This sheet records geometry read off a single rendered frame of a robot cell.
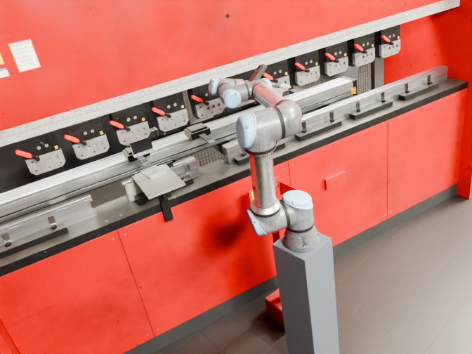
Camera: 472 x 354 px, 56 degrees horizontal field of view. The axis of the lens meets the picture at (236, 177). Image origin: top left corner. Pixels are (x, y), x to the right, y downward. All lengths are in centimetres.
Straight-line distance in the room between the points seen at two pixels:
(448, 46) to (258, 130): 211
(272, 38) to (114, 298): 153
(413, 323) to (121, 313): 154
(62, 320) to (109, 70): 120
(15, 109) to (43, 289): 82
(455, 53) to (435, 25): 24
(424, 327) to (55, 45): 223
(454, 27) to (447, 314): 179
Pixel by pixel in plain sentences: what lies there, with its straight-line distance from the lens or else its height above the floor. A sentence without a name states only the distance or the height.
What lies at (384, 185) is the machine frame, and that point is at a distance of 303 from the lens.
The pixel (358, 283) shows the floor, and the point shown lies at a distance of 284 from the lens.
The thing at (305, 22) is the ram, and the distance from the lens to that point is 243.
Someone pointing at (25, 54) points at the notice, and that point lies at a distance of 197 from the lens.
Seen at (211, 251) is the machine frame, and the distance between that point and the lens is 242.
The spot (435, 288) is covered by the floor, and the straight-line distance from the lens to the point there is 286.
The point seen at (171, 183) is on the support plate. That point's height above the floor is 100.
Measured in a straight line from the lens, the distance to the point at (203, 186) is 222.
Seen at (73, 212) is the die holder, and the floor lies 93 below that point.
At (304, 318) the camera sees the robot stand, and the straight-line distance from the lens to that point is 207.
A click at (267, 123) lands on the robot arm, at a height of 138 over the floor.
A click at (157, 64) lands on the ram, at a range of 208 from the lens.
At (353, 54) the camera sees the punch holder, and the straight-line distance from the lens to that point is 268.
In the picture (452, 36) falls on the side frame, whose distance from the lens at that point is 332.
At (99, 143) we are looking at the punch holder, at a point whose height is 122.
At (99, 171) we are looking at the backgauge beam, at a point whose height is 98.
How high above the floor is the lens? 194
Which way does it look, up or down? 28 degrees down
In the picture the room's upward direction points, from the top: 10 degrees counter-clockwise
